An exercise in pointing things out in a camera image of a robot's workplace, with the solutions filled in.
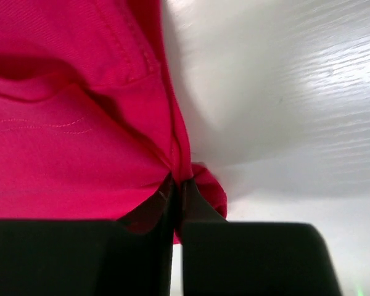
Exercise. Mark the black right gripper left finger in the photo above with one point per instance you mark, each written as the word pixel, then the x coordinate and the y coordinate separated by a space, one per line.
pixel 128 256

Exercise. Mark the pink red t shirt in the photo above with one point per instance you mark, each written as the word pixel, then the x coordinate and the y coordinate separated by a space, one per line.
pixel 89 122

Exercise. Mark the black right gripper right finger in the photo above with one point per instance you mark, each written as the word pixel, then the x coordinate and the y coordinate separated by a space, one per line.
pixel 251 258

